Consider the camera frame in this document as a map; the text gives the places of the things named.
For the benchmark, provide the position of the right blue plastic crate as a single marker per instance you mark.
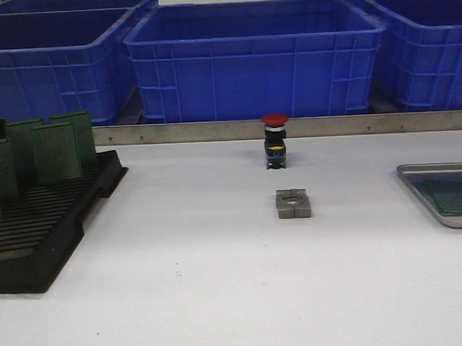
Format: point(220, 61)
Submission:
point(419, 63)

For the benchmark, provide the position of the metal table edge rail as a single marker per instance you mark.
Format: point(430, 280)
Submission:
point(371, 124)

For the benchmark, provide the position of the blue plastic crate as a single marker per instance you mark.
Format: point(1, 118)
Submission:
point(419, 63)
point(243, 60)
point(61, 62)

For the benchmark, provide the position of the silver metal tray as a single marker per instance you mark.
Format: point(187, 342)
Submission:
point(413, 176)

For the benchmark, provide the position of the left blue plastic crate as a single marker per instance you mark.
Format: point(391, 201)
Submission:
point(61, 62)

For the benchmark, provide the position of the red emergency stop button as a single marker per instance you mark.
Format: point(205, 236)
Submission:
point(274, 144)

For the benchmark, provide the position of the centre blue plastic crate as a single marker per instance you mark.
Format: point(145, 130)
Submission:
point(243, 60)

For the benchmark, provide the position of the far left blue crate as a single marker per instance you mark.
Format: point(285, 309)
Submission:
point(23, 6)

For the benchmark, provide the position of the black slotted board rack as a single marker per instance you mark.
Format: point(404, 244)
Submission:
point(41, 228)

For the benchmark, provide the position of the grey metal clamp block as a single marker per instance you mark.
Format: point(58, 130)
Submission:
point(293, 203)

